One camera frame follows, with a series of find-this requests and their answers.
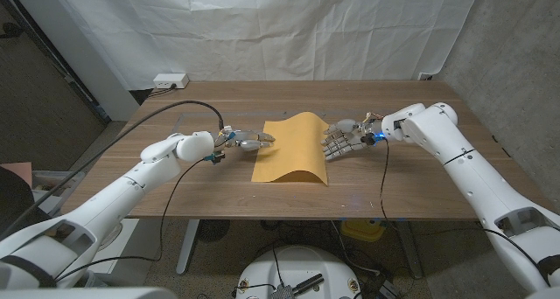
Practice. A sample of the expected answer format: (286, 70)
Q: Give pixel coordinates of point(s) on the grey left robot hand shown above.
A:
(245, 139)

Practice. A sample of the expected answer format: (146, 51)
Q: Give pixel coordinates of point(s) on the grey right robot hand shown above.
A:
(345, 137)

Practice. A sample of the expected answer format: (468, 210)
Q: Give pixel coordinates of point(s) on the orange origami paper sheet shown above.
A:
(293, 150)

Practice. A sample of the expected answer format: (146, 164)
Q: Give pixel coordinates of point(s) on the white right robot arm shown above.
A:
(472, 176)

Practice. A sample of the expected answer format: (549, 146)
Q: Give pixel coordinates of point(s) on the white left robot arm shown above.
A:
(109, 203)

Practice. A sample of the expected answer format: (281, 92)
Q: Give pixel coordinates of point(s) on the white power strip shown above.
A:
(170, 80)

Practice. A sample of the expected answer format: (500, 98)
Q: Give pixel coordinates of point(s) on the yellow object under table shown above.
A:
(361, 231)

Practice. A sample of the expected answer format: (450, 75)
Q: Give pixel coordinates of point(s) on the black round fan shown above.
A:
(213, 230)

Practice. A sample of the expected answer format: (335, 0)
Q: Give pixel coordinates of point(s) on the white wrinkled backdrop sheet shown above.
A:
(262, 28)

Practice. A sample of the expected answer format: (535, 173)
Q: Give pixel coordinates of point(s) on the white table leg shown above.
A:
(188, 246)

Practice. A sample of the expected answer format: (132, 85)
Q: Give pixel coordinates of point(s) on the grey table leg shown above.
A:
(411, 251)

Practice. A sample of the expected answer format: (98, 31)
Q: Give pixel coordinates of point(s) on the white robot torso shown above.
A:
(302, 264)

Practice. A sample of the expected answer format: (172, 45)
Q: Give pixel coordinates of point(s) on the black tool on torso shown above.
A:
(306, 283)

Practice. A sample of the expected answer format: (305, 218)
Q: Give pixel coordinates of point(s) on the floor power strip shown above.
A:
(388, 290)

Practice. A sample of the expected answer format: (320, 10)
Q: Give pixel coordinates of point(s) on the clear plastic storage bin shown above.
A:
(61, 178)

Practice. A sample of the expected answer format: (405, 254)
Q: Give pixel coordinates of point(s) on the person in black clothes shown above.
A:
(15, 203)

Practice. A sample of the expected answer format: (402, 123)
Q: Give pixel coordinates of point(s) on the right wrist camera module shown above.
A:
(374, 138)

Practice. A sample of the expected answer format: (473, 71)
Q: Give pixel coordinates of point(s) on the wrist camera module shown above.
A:
(215, 157)
(374, 138)

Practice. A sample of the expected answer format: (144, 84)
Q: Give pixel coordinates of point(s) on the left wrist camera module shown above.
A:
(215, 157)

